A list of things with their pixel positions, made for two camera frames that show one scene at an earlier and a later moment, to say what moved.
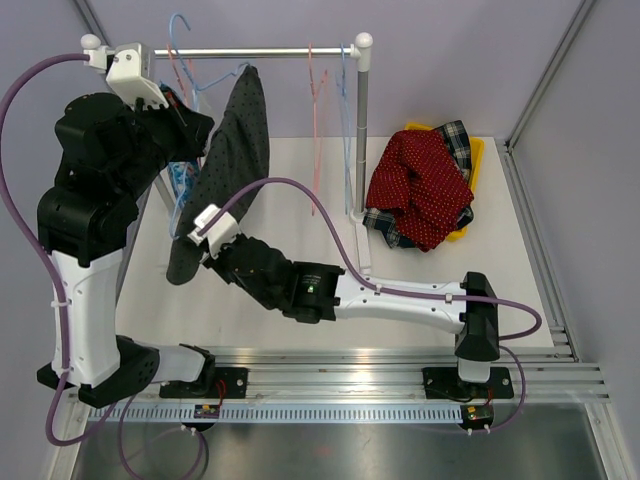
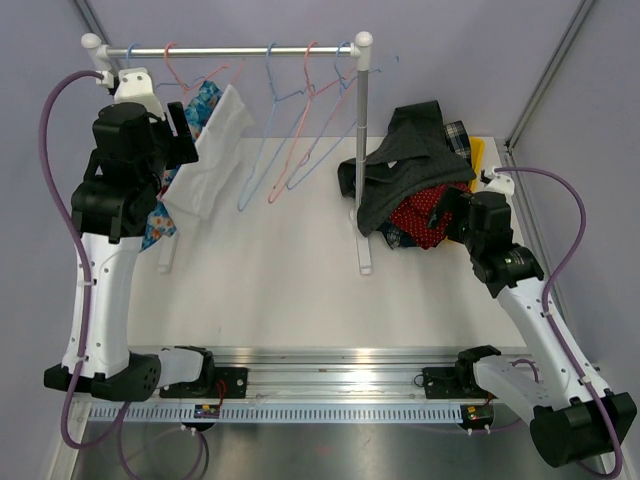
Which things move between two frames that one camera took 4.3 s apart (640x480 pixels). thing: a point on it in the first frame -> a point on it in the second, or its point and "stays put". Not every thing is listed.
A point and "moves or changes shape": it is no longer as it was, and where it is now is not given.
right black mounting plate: [444, 383] stays put
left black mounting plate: [229, 382] stays put
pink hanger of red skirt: [318, 97] moves or changes shape
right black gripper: [220, 263] -> [456, 203]
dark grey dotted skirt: [238, 162] -> [420, 156]
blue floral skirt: [182, 175] -> [197, 103]
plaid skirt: [457, 136] stays put
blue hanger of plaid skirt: [340, 74] -> [341, 121]
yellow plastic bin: [477, 149] stays put
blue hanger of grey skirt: [197, 91] -> [275, 100]
